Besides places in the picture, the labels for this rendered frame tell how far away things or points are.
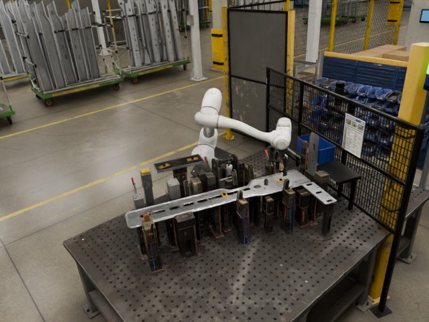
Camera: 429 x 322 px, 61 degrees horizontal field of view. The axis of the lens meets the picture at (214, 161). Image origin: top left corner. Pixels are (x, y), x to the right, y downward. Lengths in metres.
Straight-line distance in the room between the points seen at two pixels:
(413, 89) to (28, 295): 3.41
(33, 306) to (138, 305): 1.47
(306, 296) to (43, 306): 2.24
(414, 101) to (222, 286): 1.63
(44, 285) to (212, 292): 1.90
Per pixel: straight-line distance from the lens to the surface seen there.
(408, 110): 2.57
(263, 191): 2.69
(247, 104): 5.50
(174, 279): 2.47
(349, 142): 2.96
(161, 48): 10.88
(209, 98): 2.73
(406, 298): 3.54
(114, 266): 2.66
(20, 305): 3.73
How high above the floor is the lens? 2.43
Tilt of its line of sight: 27 degrees down
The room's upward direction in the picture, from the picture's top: 3 degrees counter-clockwise
